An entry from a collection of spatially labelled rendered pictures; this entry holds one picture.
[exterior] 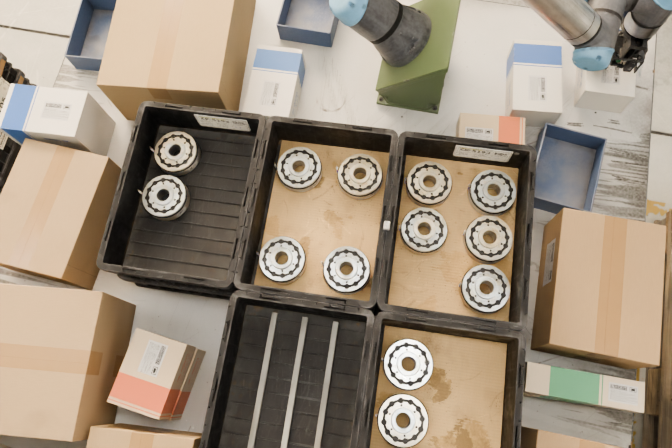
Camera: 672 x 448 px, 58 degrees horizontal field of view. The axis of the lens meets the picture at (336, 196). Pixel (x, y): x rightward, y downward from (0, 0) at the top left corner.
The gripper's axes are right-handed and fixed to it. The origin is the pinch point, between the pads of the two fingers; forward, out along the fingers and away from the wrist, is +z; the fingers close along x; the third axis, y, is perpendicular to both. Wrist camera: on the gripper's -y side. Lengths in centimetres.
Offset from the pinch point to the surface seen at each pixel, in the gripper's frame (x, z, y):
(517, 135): -20.8, -1.2, 24.0
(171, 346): -90, -9, 88
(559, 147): -8.8, 5.9, 22.2
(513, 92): -23.1, -2.7, 13.2
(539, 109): -16.5, -2.7, 16.9
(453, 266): -33, -7, 60
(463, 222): -32, -7, 50
